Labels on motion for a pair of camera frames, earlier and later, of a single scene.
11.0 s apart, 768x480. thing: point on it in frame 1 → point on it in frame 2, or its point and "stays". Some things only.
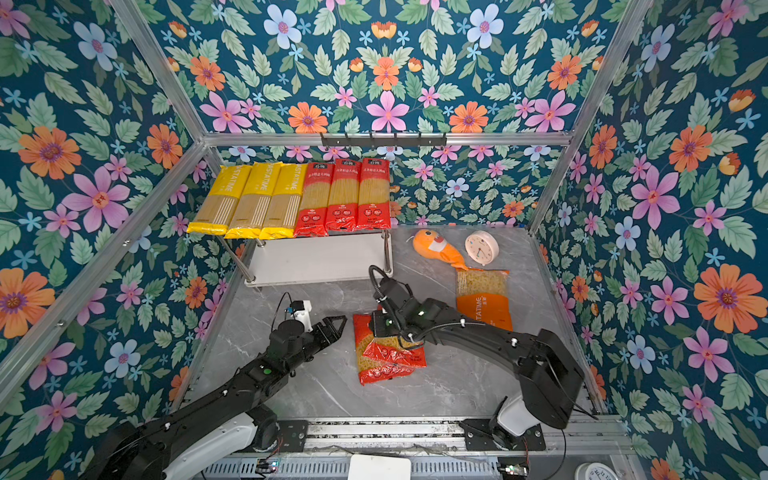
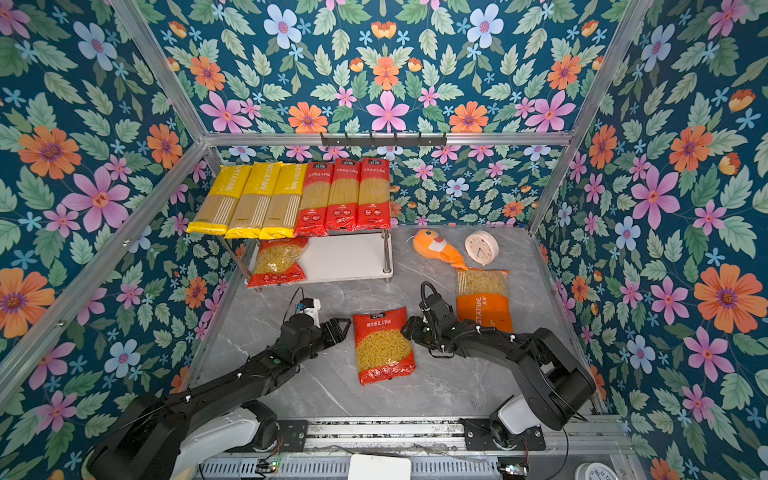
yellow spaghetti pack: (280, 220) stays
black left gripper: (333, 333) stays
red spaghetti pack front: (374, 212) stays
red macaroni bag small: (384, 356) → (277, 262)
